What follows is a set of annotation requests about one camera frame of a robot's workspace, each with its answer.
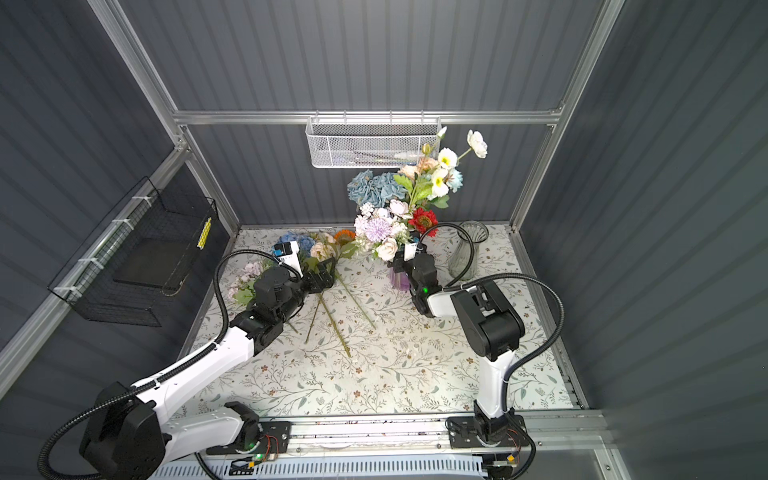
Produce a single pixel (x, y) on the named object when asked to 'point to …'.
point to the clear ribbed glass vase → (461, 257)
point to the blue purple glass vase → (399, 280)
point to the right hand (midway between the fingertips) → (402, 243)
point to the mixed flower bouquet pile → (319, 257)
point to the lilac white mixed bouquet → (382, 230)
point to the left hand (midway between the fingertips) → (323, 261)
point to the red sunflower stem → (423, 220)
